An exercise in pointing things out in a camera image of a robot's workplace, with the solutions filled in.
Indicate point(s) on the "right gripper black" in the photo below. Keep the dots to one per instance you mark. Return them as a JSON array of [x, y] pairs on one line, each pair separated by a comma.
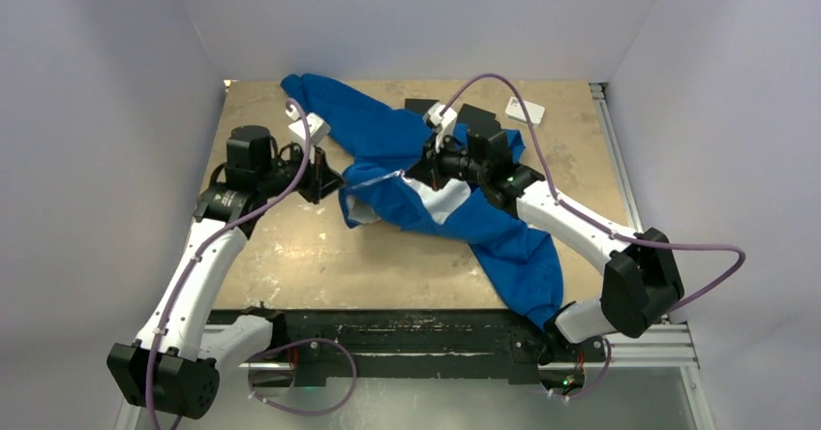
[[428, 169]]

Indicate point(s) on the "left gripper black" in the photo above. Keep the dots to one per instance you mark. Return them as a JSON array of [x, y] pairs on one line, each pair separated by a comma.
[[320, 179]]

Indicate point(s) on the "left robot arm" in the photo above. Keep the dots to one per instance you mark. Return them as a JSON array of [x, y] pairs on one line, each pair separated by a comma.
[[173, 366]]

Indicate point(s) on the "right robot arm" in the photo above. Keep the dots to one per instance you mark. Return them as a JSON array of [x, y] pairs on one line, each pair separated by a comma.
[[641, 280]]

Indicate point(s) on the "black flat block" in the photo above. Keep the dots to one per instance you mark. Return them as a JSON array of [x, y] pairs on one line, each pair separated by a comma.
[[471, 115], [419, 105]]

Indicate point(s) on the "white small box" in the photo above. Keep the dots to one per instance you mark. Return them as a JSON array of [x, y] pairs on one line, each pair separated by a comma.
[[522, 111]]

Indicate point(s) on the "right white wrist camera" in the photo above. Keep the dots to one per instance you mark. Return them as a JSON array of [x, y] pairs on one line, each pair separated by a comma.
[[442, 120]]

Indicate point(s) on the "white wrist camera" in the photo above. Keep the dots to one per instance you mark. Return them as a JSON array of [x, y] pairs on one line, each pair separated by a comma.
[[310, 126], [442, 120]]

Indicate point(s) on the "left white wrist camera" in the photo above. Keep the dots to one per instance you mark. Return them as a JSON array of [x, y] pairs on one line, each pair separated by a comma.
[[310, 126]]

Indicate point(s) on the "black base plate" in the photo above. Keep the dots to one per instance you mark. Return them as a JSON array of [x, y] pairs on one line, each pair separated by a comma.
[[423, 344]]

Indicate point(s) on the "right side aluminium rail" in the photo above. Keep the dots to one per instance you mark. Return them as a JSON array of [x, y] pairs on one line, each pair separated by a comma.
[[605, 119]]

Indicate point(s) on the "aluminium frame rail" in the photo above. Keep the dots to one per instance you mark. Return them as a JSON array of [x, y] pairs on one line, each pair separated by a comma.
[[665, 346]]

